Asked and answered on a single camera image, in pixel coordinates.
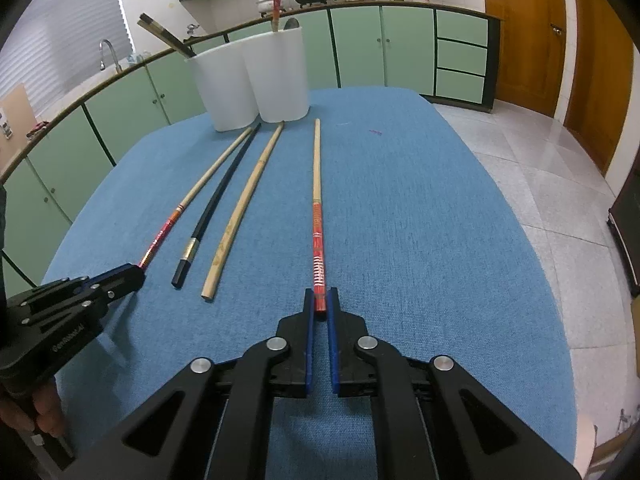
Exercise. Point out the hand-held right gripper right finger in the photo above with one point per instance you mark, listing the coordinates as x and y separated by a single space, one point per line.
334 360

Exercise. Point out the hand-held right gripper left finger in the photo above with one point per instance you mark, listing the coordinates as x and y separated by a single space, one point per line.
309 350

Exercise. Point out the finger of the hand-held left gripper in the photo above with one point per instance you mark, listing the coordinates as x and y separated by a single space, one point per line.
60 287
122 279

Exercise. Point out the black chopstick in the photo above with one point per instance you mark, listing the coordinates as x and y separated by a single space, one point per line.
215 205
174 43

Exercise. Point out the white two-compartment utensil holder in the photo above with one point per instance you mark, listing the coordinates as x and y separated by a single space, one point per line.
277 80

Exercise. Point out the metal spoon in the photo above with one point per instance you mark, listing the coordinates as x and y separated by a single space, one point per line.
291 23

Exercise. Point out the person's left hand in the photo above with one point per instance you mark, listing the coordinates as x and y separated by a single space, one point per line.
50 410

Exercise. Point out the blue table mat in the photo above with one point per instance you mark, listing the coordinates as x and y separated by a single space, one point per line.
425 235

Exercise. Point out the red cloth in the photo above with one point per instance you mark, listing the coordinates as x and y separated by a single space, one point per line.
40 127

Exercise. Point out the wooden board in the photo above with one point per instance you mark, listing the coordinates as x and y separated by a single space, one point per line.
20 110

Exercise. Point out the chrome kitchen faucet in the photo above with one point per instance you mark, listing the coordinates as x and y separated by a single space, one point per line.
106 45

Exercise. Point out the white window blind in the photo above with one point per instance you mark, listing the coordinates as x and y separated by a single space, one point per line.
65 35

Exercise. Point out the metal kettle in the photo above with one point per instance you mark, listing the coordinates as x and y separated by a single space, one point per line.
192 31

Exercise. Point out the green base cabinets with countertop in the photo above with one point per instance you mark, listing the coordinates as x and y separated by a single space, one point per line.
360 45

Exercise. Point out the white cooking pot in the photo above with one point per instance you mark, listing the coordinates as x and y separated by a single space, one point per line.
265 2

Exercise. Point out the dark glass-front cabinet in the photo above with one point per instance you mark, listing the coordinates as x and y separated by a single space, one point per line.
627 240

